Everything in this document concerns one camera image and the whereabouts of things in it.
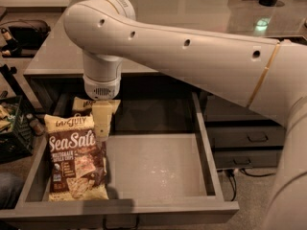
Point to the blue jeans knee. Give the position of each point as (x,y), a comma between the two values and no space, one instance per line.
(10,189)

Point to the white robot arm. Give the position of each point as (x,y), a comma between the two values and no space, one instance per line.
(265,75)

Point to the closed grey lower drawer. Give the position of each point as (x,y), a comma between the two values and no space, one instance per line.
(231,159)

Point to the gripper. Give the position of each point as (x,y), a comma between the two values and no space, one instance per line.
(102,87)

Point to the black plastic crate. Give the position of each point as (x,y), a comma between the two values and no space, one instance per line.
(16,136)

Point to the closed grey upper drawer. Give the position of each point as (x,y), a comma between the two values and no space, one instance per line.
(219,110)

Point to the closed grey drawer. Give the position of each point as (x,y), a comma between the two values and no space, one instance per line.
(219,110)
(246,136)
(231,159)

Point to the small brown bottle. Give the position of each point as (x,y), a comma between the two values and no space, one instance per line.
(35,124)

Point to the brown chip bag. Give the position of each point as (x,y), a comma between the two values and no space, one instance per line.
(85,107)
(78,162)

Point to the open grey top drawer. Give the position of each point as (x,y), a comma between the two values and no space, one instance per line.
(153,179)

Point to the closed grey middle drawer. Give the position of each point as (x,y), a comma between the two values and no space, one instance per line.
(246,136)

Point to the black bag on shelf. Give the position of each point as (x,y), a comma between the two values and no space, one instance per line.
(23,37)

